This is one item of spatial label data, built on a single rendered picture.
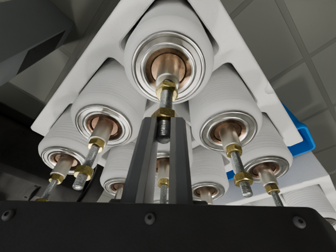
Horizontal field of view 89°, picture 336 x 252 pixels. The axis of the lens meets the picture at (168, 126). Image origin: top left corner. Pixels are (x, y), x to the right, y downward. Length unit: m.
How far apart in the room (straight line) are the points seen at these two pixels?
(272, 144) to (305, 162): 0.30
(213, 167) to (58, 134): 0.28
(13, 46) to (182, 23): 0.24
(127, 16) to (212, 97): 0.14
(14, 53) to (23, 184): 0.40
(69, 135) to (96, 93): 0.11
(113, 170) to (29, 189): 0.36
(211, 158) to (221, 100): 0.17
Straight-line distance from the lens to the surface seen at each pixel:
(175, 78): 0.16
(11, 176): 0.62
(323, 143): 0.81
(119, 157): 0.36
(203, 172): 0.34
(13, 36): 0.35
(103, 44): 0.27
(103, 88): 0.24
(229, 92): 0.24
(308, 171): 0.60
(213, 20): 0.25
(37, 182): 0.61
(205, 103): 0.23
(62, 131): 0.32
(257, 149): 0.30
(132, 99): 0.24
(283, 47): 0.51
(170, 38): 0.17
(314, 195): 0.61
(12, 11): 0.40
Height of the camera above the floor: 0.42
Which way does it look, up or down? 48 degrees down
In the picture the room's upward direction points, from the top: 177 degrees counter-clockwise
